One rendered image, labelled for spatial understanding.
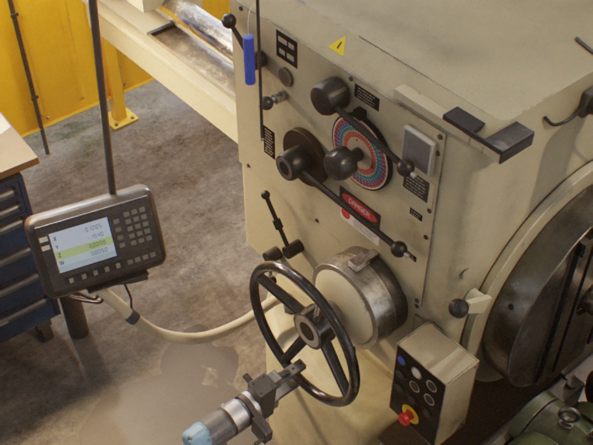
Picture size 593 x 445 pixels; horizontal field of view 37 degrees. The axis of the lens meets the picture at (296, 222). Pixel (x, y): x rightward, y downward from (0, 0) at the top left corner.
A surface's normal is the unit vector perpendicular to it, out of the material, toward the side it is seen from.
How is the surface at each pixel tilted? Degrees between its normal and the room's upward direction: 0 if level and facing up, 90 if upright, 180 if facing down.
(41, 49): 90
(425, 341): 0
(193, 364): 0
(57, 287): 71
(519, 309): 66
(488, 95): 0
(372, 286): 32
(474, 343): 90
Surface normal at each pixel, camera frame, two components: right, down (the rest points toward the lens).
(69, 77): 0.65, 0.53
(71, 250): 0.40, 0.35
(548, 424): -0.27, -0.52
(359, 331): -0.35, 0.69
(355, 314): -0.41, 0.37
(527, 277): -0.59, -0.11
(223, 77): 0.00, -0.73
